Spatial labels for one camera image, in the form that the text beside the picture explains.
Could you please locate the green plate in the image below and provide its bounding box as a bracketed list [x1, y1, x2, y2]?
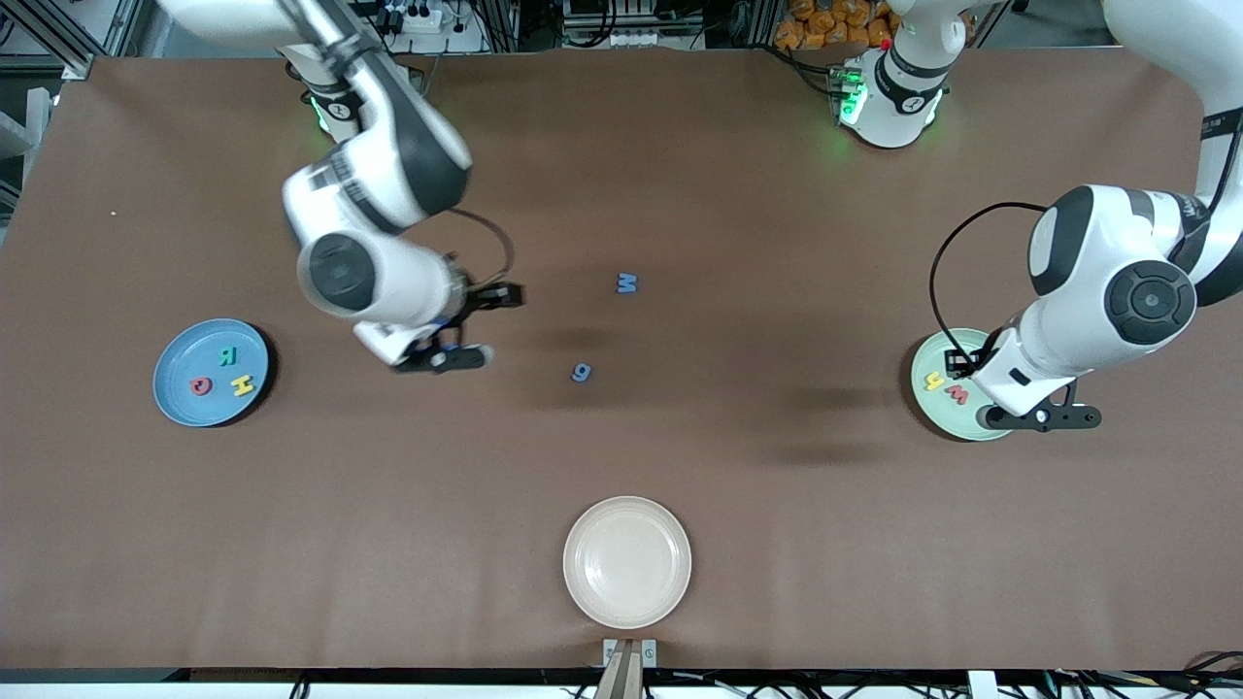
[910, 327, 1017, 443]

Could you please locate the blue plate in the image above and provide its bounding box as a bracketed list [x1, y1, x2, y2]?
[152, 317, 270, 428]

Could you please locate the beige plate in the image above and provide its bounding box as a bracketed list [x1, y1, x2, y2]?
[562, 496, 693, 630]

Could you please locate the white power strip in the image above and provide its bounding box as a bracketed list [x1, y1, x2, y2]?
[374, 0, 448, 35]

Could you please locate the orange snack packets bag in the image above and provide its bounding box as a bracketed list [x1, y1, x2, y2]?
[774, 0, 899, 51]

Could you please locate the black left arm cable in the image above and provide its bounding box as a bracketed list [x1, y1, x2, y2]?
[928, 201, 1050, 343]

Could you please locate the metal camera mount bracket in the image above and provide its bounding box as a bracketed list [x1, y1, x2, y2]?
[602, 638, 658, 699]

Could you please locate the aluminium frame profile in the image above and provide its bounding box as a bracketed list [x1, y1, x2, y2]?
[0, 0, 98, 81]

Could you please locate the grey metal side frame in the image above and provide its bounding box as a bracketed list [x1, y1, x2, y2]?
[0, 85, 51, 229]

